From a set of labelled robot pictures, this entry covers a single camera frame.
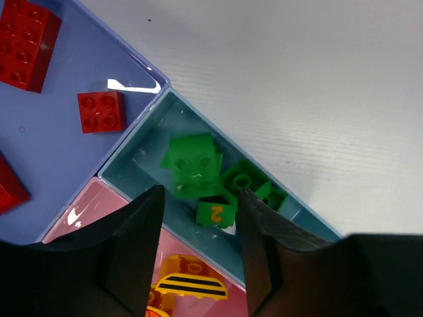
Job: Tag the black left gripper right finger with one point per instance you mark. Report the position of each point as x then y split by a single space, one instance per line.
290 271

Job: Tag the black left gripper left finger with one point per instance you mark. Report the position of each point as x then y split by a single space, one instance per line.
102 269

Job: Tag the yellow black striped lego brick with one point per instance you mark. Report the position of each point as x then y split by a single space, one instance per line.
189 276

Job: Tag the green number two lego cube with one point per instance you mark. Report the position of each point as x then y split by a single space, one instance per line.
215 210

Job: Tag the green lego plate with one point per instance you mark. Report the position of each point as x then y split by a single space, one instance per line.
244 174

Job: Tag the red curved lego brick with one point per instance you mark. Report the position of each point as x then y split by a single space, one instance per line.
13 191

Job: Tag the green curved lego brick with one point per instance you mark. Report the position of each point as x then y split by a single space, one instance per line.
195 165

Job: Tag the small red lego brick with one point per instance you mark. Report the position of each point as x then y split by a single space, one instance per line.
102 112

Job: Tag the red bottom lego brick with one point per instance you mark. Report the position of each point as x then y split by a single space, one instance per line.
28 37

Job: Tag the light blue container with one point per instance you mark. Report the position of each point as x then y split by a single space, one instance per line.
135 166

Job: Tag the dark blue container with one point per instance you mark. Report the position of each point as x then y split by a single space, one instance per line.
41 135

